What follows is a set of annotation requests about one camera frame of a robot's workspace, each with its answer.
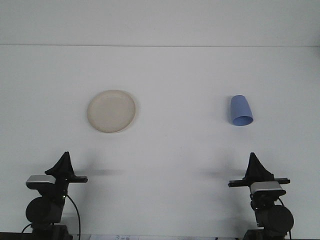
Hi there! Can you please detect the pale blue cup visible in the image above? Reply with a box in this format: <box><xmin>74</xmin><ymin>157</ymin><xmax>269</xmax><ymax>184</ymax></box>
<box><xmin>226</xmin><ymin>94</ymin><xmax>255</xmax><ymax>127</ymax></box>

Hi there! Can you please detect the pale round plate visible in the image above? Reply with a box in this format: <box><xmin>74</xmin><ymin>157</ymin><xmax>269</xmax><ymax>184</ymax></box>
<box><xmin>86</xmin><ymin>89</ymin><xmax>137</xmax><ymax>134</ymax></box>

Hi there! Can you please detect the white printed paper sheet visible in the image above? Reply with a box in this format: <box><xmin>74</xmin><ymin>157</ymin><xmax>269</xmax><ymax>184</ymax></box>
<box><xmin>87</xmin><ymin>234</ymin><xmax>143</xmax><ymax>240</ymax></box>

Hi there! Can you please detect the pale grey camera box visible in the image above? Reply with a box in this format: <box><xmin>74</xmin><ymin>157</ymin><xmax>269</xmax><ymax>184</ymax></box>
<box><xmin>25</xmin><ymin>174</ymin><xmax>56</xmax><ymax>190</ymax></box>
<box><xmin>249</xmin><ymin>181</ymin><xmax>287</xmax><ymax>195</ymax></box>

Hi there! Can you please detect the thin black cable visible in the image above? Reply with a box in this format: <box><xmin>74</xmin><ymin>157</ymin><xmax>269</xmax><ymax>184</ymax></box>
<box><xmin>274</xmin><ymin>196</ymin><xmax>295</xmax><ymax>240</ymax></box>
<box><xmin>65</xmin><ymin>194</ymin><xmax>81</xmax><ymax>237</ymax></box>
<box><xmin>20</xmin><ymin>223</ymin><xmax>33</xmax><ymax>235</ymax></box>

